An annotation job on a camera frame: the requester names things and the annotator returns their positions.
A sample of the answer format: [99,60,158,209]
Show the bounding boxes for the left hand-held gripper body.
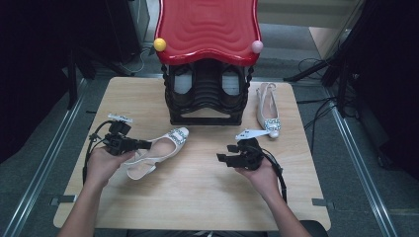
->
[103,113,140,157]

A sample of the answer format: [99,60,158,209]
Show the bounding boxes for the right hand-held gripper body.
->
[234,128,272,172]

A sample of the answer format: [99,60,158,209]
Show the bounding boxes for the white slingback shoe jewelled buckle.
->
[256,82,283,139]
[125,126,191,182]

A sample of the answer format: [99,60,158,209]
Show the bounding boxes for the person's right hand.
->
[235,157,282,199]

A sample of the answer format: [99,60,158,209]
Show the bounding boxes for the person's left hand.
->
[86,146,136,190]

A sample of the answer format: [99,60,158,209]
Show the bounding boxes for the black metal stand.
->
[63,42,102,112]

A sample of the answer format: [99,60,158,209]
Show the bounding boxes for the black curtain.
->
[0,0,112,164]
[345,0,419,181]

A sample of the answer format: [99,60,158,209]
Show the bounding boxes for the black tripod stand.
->
[283,45,362,118]

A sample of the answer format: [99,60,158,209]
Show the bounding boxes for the black shoe rack red top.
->
[152,0,265,126]

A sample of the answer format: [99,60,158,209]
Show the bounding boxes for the tan wooden panel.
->
[308,26,349,60]

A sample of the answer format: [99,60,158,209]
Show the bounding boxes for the right hand-held gripper cable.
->
[258,147,289,203]

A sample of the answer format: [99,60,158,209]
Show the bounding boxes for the hand-held gripper cable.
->
[82,119,115,186]
[258,147,289,203]

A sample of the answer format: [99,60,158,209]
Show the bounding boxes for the left hand-held gripper cable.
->
[82,119,115,186]

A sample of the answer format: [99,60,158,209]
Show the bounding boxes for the white floor cable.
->
[121,48,151,75]

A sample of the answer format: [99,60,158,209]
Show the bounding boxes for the black floor cables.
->
[295,57,342,153]

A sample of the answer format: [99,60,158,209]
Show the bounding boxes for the metal floor rail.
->
[324,88,399,237]
[0,78,90,237]

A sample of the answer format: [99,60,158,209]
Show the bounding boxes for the grey table bracket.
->
[49,195,77,207]
[311,197,334,209]

